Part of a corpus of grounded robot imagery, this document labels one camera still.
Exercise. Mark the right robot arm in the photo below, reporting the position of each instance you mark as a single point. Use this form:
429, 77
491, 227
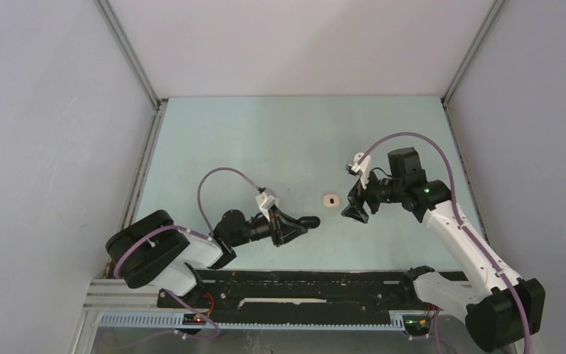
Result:
498, 307

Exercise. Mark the aluminium frame post right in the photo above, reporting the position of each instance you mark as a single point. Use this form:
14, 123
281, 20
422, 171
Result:
480, 36

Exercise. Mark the black earbud charging case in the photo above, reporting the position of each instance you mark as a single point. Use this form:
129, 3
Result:
309, 222

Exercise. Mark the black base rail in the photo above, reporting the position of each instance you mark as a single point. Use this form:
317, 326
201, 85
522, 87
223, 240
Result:
306, 298

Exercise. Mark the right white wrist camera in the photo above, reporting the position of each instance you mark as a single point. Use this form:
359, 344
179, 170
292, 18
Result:
360, 165

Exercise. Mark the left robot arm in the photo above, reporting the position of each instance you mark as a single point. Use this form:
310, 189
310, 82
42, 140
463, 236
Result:
156, 251

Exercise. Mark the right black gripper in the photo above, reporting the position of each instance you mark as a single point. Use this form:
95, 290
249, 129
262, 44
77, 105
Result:
354, 210

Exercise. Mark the aluminium frame post left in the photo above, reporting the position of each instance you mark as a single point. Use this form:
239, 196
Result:
118, 32

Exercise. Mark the aluminium frame post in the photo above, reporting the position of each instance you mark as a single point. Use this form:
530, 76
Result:
118, 32
480, 36

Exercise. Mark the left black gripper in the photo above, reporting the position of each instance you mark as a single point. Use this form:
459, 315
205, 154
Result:
281, 227

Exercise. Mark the beige earbud charging case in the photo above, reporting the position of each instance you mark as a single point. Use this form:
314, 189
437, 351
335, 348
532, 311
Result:
331, 200

